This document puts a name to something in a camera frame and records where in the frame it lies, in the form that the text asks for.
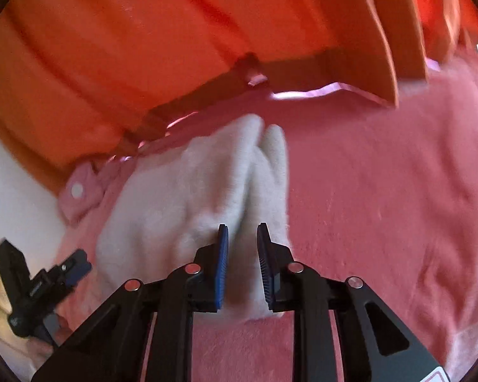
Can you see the red plastic basket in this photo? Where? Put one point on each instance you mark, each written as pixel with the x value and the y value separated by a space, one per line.
pixel 123 28

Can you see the pink blanket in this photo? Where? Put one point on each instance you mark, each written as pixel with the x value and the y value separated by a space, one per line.
pixel 362 187

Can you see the brown wooden bed rail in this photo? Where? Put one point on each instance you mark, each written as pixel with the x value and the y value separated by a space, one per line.
pixel 207 91

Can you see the pale yellow cloth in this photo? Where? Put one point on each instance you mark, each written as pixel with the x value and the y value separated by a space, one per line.
pixel 0 326

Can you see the pink pillow with white dot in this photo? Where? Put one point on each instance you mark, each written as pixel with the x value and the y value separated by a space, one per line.
pixel 92 178

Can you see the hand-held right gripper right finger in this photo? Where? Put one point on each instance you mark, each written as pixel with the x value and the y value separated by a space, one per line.
pixel 263 270

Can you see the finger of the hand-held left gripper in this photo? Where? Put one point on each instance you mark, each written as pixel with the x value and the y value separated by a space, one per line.
pixel 79 265

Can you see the orange wooden board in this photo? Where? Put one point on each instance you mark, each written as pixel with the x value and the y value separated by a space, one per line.
pixel 412 28
pixel 362 39

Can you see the white fluffy garment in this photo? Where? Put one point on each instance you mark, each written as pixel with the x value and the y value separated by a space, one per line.
pixel 175 191

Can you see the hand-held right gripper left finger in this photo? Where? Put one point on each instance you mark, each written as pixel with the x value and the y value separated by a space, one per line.
pixel 222 270

